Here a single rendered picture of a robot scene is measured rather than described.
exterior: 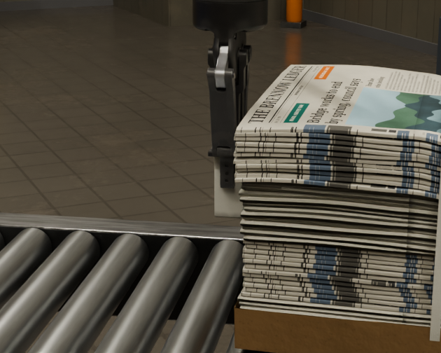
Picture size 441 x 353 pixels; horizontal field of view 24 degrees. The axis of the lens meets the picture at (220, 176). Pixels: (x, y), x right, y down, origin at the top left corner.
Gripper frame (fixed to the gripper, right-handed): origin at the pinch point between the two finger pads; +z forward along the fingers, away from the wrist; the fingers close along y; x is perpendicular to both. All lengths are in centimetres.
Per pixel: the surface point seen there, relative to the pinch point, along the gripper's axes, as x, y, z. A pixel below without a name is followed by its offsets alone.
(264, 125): -5.2, -12.1, -9.6
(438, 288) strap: -21.3, -14.5, 4.1
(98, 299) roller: 14.4, -1.2, 13.7
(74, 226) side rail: 23.7, 19.6, 13.2
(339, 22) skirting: 28, 717, 89
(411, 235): -18.7, -13.9, -0.5
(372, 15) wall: 1, 680, 77
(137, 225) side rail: 15.7, 21.6, 13.2
